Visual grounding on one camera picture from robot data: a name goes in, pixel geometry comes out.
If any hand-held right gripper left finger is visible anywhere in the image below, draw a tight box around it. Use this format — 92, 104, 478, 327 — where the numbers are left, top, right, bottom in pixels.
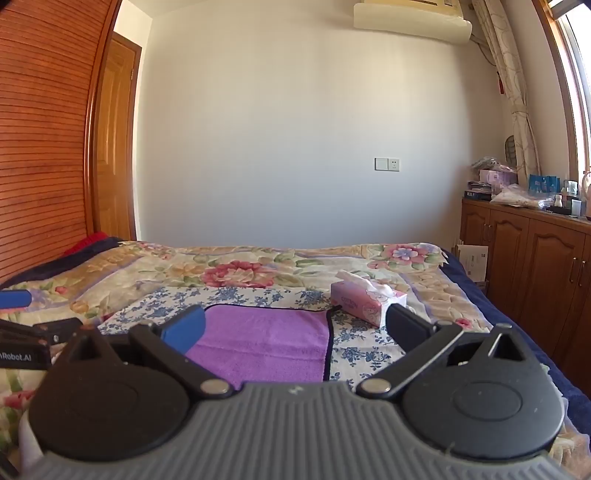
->
48, 305, 234, 400

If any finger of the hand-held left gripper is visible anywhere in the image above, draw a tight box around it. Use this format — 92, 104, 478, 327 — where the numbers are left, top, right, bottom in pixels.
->
0, 318, 83, 344
0, 290, 34, 310

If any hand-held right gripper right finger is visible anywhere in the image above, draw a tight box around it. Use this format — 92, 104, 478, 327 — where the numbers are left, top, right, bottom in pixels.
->
355, 305, 543, 400

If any purple and grey towel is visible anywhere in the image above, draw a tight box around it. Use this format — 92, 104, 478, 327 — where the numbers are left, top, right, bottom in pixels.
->
185, 305, 334, 391

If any pink tissue box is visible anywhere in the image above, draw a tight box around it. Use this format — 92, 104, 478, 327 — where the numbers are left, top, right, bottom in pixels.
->
330, 271, 408, 329

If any blue floral white cloth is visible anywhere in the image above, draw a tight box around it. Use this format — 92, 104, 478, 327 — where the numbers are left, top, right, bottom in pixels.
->
95, 285, 419, 393

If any white cardboard box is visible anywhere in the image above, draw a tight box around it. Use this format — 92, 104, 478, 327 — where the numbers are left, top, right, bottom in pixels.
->
454, 242, 489, 284

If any red cloth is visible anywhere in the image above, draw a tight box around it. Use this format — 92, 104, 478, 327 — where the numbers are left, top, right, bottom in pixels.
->
62, 232, 110, 257

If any floral bed quilt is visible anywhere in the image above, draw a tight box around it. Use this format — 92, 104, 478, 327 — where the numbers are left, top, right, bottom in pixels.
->
0, 236, 591, 437

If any wooden cabinet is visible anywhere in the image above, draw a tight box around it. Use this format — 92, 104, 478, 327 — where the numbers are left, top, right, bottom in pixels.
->
460, 198, 591, 385

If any wooden louvered wardrobe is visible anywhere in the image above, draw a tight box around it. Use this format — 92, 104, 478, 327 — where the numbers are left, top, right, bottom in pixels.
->
0, 0, 123, 283

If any pink purple box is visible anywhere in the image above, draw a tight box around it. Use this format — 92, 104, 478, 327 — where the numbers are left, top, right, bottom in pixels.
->
479, 169, 518, 193

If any clear plastic bag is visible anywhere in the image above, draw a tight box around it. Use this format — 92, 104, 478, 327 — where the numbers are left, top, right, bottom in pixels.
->
489, 184, 557, 210

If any wooden door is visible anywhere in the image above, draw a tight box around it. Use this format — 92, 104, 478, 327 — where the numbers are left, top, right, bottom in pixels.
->
93, 31, 143, 241

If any blue gift box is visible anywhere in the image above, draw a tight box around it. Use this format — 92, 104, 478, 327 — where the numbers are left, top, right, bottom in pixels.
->
528, 174, 561, 195

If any pale plastic jug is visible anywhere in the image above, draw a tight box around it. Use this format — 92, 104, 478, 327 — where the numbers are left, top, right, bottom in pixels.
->
579, 170, 591, 219

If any patterned beige curtain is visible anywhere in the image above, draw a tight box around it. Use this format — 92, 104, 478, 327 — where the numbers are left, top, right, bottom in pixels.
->
471, 0, 542, 186

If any white air conditioner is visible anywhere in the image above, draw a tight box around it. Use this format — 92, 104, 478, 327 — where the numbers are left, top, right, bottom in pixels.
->
353, 0, 474, 45

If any wooden framed window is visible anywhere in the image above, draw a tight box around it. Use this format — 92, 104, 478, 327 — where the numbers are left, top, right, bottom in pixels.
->
531, 0, 591, 186

